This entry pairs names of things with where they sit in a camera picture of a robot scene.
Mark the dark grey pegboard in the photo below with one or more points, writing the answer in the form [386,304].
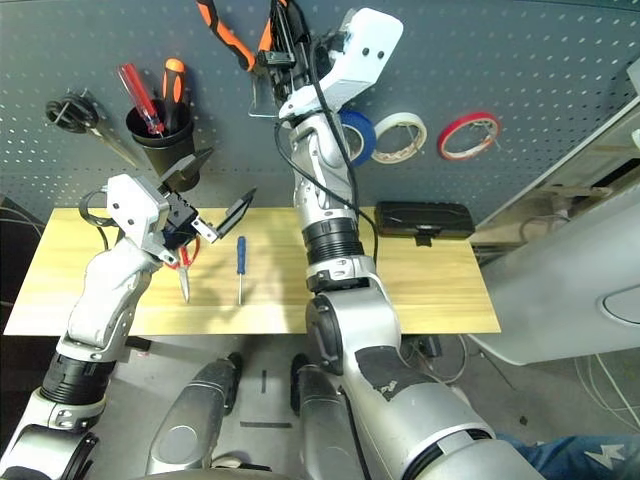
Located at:
[500,60]

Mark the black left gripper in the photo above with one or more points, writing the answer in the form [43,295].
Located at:
[180,220]

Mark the silver right robot leg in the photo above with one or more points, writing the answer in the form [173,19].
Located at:
[320,415]

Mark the black tool case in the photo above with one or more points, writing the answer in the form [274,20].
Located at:
[425,217]

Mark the black plastic cup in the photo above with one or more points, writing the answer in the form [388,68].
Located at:
[170,150]

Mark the large white cabinet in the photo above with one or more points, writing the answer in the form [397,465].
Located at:
[550,280]

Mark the metal rack frame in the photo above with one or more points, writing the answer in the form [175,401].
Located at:
[565,160]

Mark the silver left robot leg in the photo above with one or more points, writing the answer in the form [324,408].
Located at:
[185,425]

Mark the blue tape roll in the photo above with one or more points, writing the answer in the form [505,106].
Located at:
[367,135]

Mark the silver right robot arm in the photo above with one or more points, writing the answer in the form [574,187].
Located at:
[325,200]

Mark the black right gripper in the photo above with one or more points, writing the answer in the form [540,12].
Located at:
[300,75]

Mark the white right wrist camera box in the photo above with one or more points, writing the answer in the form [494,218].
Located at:
[360,55]

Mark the orange black pliers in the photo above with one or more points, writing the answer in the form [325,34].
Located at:
[225,35]

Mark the white tape roll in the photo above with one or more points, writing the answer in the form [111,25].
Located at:
[400,118]

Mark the translucent plastic box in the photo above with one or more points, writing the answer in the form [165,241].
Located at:
[635,75]

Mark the orange black screwdriver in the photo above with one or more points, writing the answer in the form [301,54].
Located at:
[174,80]

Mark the black box under table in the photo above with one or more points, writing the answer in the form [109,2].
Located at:
[430,346]

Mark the red tape roll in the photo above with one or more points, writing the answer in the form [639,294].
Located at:
[450,132]

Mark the blue jeans person leg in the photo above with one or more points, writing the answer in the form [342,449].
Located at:
[575,455]

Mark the grey robot waist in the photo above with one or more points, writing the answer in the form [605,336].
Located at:
[210,472]

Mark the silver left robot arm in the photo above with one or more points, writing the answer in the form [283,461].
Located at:
[105,290]

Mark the silver robot leg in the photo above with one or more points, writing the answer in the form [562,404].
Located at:
[320,415]
[185,425]

